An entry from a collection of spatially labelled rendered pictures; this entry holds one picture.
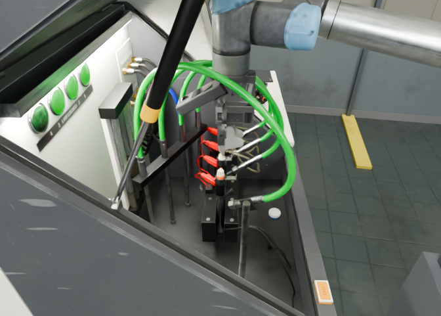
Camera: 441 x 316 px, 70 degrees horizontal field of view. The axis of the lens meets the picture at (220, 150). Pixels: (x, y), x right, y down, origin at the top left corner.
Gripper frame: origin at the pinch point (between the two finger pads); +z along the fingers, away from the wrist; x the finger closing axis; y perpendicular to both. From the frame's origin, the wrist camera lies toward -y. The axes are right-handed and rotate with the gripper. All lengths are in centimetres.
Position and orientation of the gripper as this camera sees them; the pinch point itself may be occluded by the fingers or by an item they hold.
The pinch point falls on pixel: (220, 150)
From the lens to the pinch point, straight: 75.7
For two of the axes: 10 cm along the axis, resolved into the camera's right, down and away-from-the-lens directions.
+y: 10.0, 0.2, -0.3
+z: 0.0, 8.1, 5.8
